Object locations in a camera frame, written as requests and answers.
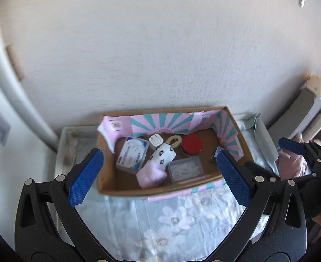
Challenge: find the clear plastic floss pick box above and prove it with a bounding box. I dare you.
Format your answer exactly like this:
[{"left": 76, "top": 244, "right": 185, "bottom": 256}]
[{"left": 167, "top": 156, "right": 204, "bottom": 183}]

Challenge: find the red lidded round tin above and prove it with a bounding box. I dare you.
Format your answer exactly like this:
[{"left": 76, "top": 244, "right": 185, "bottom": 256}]
[{"left": 181, "top": 134, "right": 203, "bottom": 155}]

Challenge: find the white blue floss packet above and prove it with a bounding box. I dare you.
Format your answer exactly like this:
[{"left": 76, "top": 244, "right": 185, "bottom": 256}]
[{"left": 115, "top": 137, "right": 149, "bottom": 174}]

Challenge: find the pink fluffy sock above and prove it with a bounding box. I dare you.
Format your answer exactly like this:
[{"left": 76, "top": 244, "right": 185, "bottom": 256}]
[{"left": 136, "top": 161, "right": 167, "bottom": 189}]

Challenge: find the cream hair scrunchie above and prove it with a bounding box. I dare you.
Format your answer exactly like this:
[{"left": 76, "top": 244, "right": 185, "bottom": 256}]
[{"left": 165, "top": 135, "right": 182, "bottom": 149}]

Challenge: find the white panda print sock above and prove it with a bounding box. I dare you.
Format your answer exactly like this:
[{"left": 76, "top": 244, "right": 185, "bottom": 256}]
[{"left": 148, "top": 143, "right": 176, "bottom": 170}]

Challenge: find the white power adapter cube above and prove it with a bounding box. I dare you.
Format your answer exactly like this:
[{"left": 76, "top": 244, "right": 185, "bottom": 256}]
[{"left": 148, "top": 133, "right": 164, "bottom": 151}]

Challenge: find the pink plush toy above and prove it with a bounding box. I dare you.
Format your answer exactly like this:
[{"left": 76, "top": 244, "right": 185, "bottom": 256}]
[{"left": 276, "top": 149, "right": 308, "bottom": 180}]

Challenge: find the grey chair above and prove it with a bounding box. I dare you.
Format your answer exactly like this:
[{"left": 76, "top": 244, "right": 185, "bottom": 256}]
[{"left": 268, "top": 75, "right": 321, "bottom": 147}]

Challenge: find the floral bed sheet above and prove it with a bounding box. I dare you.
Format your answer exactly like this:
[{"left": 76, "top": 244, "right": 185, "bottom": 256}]
[{"left": 55, "top": 112, "right": 280, "bottom": 262}]

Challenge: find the pink teal cardboard box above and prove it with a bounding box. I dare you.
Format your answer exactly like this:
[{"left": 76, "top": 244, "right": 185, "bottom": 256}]
[{"left": 97, "top": 107, "right": 252, "bottom": 197}]

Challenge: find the white door frame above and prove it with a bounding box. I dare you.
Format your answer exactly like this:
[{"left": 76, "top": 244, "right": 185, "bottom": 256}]
[{"left": 0, "top": 34, "right": 59, "bottom": 152}]

